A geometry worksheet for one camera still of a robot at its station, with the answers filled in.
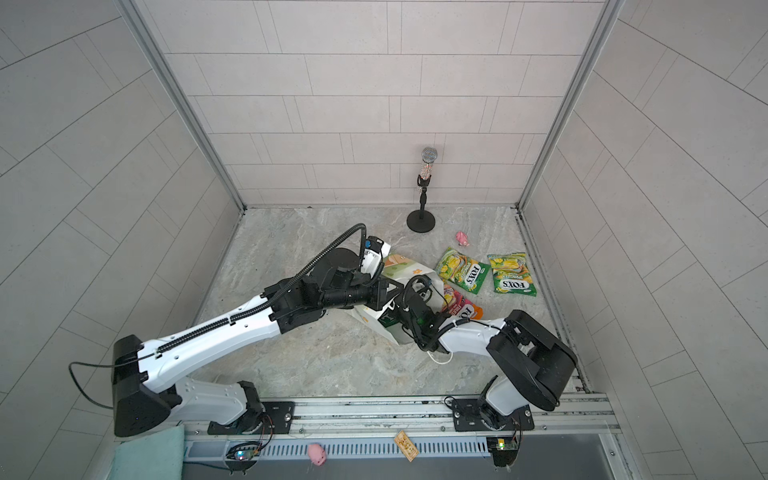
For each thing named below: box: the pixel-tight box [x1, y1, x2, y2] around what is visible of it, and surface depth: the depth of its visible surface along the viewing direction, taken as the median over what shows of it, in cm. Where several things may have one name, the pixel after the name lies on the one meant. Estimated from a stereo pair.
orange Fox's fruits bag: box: [442, 284, 484, 320], surface depth 89 cm
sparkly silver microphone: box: [420, 146, 438, 180], surface depth 92 cm
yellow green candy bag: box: [487, 252, 537, 297], surface depth 96 cm
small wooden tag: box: [394, 430, 419, 463], surface depth 68 cm
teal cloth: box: [110, 424, 185, 480], surface depth 66 cm
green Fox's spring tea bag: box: [435, 247, 491, 295], surface depth 98 cm
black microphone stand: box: [406, 174, 436, 233], surface depth 114 cm
